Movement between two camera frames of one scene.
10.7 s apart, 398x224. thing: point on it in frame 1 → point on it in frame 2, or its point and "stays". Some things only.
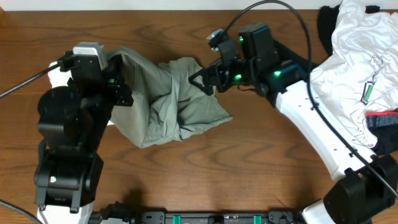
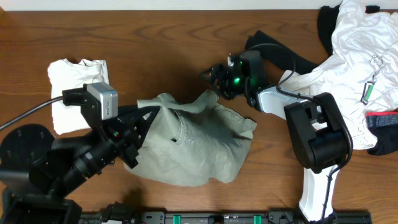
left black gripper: (109, 85) → (118, 136)
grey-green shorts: (166, 105) → (193, 143)
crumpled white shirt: (361, 76) stays
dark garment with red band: (384, 125) stays
